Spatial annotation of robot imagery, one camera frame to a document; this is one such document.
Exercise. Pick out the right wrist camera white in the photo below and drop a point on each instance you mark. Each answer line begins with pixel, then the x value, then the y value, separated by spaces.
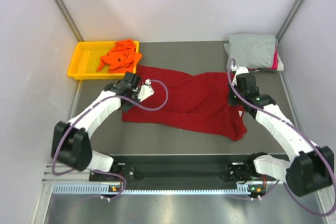
pixel 239 70

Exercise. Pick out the yellow plastic bin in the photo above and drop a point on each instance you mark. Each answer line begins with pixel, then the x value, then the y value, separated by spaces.
pixel 86 59

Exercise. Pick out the folded pink white t shirt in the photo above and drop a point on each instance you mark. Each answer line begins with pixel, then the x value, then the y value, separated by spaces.
pixel 276 66

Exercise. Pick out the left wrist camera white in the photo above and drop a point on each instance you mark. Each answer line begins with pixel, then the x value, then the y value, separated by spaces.
pixel 146 91

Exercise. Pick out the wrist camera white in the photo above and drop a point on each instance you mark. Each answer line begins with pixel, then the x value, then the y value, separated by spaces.
pixel 239 70
pixel 146 91

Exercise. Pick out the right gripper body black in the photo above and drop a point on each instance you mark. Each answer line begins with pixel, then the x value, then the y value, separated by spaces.
pixel 233 99

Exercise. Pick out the folded grey t shirt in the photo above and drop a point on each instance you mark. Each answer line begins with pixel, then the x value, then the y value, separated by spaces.
pixel 252 51

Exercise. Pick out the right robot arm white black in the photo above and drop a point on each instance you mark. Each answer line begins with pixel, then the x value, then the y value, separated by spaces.
pixel 309 167

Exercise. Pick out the dark red t shirt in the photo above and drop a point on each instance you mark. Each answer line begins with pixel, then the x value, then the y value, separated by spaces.
pixel 190 102

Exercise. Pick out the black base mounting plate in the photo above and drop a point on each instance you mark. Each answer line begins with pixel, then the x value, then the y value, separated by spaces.
pixel 226 172

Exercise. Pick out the orange t shirt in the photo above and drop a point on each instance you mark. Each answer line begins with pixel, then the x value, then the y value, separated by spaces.
pixel 122 58

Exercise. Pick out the aluminium frame rail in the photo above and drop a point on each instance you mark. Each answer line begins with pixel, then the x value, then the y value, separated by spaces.
pixel 63 174

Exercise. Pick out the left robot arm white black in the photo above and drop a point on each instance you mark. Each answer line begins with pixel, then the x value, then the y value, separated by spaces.
pixel 71 140

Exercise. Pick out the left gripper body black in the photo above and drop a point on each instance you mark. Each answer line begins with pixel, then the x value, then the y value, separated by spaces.
pixel 134 98

